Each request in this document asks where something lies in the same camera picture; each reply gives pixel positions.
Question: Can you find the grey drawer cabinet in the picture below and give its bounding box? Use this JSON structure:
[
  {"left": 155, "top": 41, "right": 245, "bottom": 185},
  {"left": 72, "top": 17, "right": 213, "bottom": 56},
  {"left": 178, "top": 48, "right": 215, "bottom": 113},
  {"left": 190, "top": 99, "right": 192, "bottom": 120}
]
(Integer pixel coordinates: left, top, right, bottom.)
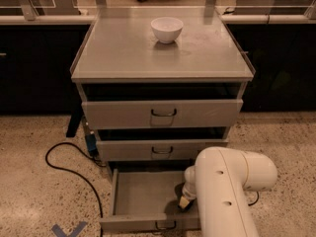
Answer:
[{"left": 72, "top": 6, "right": 254, "bottom": 177}]

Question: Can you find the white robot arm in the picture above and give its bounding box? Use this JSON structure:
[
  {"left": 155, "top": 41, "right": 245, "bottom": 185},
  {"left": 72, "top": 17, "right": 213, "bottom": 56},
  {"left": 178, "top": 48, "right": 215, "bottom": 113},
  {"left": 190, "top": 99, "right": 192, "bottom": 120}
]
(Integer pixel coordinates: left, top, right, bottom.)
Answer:
[{"left": 179, "top": 147, "right": 277, "bottom": 237}]

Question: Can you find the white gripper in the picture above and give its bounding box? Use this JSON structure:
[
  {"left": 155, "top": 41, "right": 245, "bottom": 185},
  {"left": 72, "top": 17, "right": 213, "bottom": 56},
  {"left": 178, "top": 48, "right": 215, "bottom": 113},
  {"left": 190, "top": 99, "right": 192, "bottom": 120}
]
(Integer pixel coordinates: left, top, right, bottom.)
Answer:
[{"left": 179, "top": 166, "right": 197, "bottom": 210}]

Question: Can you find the grey top drawer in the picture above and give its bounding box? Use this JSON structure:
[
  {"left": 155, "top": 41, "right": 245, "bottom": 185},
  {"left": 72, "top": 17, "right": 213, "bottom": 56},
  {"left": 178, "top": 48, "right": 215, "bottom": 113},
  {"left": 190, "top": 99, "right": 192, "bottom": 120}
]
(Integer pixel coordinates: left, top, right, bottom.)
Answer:
[{"left": 81, "top": 83, "right": 244, "bottom": 130}]

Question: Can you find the white ceramic bowl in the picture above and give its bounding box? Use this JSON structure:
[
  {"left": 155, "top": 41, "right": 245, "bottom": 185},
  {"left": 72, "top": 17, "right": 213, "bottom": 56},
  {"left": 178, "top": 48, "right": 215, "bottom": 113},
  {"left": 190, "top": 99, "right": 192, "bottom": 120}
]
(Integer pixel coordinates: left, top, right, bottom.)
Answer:
[{"left": 151, "top": 17, "right": 184, "bottom": 43}]

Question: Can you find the grey middle drawer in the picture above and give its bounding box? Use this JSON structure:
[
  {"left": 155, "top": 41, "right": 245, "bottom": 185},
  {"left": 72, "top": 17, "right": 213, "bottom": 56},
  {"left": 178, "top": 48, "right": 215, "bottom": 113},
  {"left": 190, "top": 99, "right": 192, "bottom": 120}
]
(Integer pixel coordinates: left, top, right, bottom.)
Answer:
[{"left": 97, "top": 127, "right": 228, "bottom": 161}]

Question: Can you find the black cable left floor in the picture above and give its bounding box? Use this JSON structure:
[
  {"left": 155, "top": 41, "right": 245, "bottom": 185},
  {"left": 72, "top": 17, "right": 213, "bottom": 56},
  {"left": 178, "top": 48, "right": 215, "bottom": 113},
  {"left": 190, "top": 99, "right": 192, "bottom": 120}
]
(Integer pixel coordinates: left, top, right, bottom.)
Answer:
[{"left": 44, "top": 142, "right": 107, "bottom": 237}]

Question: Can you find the black cable floor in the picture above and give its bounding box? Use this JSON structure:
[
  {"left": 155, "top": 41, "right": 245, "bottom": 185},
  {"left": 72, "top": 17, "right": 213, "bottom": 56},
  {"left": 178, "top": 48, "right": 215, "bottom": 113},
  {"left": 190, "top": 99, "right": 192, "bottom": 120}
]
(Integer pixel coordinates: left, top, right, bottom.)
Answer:
[
  {"left": 44, "top": 142, "right": 107, "bottom": 237},
  {"left": 247, "top": 191, "right": 261, "bottom": 207}
]

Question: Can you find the grey bottom drawer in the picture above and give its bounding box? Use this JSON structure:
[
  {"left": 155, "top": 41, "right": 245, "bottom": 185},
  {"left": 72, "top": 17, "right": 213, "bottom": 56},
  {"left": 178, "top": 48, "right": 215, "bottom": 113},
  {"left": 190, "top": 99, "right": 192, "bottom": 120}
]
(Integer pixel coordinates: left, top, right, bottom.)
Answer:
[{"left": 100, "top": 169, "right": 200, "bottom": 233}]

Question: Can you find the black cable right floor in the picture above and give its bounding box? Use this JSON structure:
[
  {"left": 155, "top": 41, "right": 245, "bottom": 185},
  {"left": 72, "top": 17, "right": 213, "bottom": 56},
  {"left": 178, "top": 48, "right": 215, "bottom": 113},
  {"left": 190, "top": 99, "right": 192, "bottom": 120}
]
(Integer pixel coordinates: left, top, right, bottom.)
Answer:
[{"left": 247, "top": 191, "right": 261, "bottom": 207}]

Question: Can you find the blue power adapter box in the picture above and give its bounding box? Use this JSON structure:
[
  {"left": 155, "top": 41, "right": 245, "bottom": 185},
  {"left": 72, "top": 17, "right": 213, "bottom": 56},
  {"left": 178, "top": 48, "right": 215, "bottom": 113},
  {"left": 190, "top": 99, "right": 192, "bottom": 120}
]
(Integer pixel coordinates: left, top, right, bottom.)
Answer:
[{"left": 85, "top": 134, "right": 98, "bottom": 157}]

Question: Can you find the grey drawer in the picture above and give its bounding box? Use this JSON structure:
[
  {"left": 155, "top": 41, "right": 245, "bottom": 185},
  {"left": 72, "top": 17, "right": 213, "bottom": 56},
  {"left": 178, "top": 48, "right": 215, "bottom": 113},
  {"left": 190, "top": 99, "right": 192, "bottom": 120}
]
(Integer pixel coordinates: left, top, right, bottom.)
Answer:
[
  {"left": 81, "top": 83, "right": 244, "bottom": 130},
  {"left": 97, "top": 127, "right": 228, "bottom": 161},
  {"left": 100, "top": 169, "right": 200, "bottom": 233}
]

